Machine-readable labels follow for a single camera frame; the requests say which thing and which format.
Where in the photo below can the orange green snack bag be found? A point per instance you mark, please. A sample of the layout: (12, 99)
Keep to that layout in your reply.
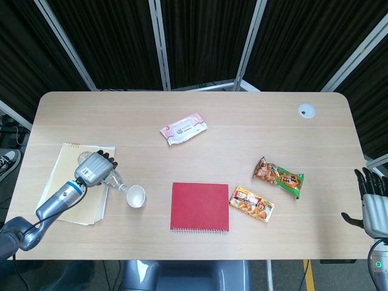
(279, 177)

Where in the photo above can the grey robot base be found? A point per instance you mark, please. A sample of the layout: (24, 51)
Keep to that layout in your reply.
(188, 276)

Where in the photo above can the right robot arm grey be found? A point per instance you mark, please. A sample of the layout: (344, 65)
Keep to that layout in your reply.
(379, 269)

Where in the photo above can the white table leg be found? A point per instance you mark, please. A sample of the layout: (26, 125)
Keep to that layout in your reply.
(269, 276)

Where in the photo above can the pink wet wipes pack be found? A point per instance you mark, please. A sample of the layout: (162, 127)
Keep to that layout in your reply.
(183, 128)

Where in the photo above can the black white sneaker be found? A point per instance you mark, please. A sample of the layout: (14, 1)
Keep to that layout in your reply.
(10, 160)

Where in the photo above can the white partition frame post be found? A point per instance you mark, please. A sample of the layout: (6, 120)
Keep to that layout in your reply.
(68, 48)
(159, 45)
(354, 57)
(248, 45)

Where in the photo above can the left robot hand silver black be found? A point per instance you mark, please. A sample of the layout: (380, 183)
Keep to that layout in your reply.
(92, 169)

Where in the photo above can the red spiral notebook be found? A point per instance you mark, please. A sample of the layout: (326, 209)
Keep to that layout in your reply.
(200, 206)

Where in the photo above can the yellow floor tape strip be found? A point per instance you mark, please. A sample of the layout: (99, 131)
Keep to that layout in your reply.
(308, 276)

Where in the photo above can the white paper cup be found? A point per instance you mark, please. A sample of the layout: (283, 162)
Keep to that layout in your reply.
(135, 196)

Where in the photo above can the yellow paper notepad stack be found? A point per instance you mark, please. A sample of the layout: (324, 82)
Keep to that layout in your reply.
(65, 163)

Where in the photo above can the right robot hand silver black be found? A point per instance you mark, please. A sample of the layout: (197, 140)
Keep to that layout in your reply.
(376, 212)

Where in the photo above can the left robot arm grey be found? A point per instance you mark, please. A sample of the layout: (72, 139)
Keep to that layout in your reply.
(54, 203)

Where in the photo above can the yellow orange snack pack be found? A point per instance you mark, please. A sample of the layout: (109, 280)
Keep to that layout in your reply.
(251, 204)

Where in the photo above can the transparent plastic water bottle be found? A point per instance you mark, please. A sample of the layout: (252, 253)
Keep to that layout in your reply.
(116, 183)

